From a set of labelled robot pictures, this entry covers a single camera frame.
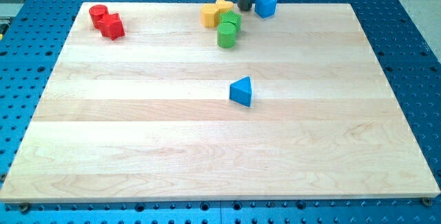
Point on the green cylinder block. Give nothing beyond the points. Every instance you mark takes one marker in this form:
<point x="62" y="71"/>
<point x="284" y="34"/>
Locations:
<point x="226" y="35"/>

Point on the blue cube block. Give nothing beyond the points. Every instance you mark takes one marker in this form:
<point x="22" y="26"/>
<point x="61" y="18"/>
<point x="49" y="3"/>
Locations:
<point x="265" y="8"/>

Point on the red cylinder block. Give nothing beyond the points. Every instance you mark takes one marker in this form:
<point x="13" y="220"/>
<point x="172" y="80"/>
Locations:
<point x="96" y="13"/>

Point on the yellow hexagon block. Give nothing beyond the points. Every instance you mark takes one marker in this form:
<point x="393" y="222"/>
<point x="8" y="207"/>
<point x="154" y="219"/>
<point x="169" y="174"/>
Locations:
<point x="209" y="15"/>

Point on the wooden board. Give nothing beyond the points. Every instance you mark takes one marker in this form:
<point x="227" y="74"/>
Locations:
<point x="147" y="116"/>

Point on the yellow heart block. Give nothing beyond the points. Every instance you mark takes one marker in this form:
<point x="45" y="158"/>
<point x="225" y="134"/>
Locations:
<point x="224" y="6"/>

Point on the blue triangle block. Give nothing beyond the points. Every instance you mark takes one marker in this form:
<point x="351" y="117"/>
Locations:
<point x="241" y="91"/>

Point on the green star block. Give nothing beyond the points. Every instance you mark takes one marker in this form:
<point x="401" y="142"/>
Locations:
<point x="232" y="18"/>

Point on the red star block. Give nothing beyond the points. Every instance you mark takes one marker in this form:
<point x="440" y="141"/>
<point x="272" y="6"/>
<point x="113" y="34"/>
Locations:
<point x="111" y="26"/>

